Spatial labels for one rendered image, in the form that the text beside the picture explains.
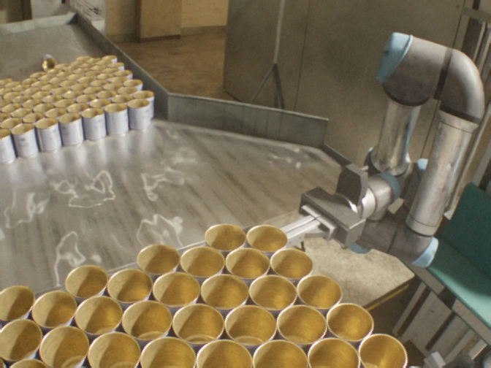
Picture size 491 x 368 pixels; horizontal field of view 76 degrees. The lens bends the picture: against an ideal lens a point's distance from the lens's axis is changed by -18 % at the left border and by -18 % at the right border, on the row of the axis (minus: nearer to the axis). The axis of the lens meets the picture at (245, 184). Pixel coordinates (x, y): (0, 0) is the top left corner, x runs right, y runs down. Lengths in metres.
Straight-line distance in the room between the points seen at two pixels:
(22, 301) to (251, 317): 0.36
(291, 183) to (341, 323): 0.45
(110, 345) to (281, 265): 0.31
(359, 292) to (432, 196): 1.44
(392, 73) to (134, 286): 0.62
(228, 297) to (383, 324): 1.16
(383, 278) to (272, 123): 1.48
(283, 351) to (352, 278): 1.77
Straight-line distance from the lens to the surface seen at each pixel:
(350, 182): 0.72
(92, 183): 0.93
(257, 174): 0.94
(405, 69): 0.77
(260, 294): 0.59
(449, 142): 0.80
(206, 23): 7.86
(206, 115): 1.14
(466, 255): 1.23
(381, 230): 0.86
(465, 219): 1.19
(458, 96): 0.78
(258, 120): 1.10
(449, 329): 1.51
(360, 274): 2.30
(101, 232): 0.78
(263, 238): 0.67
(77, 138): 1.10
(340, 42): 2.69
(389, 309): 1.74
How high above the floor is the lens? 1.59
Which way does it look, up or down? 34 degrees down
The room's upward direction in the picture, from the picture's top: 6 degrees clockwise
